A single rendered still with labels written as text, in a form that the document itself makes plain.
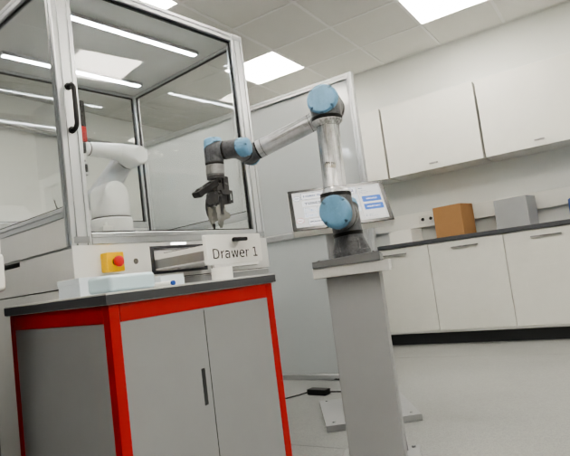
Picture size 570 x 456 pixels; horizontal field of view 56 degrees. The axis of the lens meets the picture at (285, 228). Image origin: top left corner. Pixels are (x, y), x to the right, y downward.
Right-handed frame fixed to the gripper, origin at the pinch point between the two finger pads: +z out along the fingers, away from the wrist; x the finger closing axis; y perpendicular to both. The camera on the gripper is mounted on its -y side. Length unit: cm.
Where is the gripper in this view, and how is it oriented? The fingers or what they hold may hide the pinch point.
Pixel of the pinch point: (216, 225)
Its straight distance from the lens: 212.4
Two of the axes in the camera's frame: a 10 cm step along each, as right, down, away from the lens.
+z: 1.0, 9.9, -0.7
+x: -7.6, 1.2, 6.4
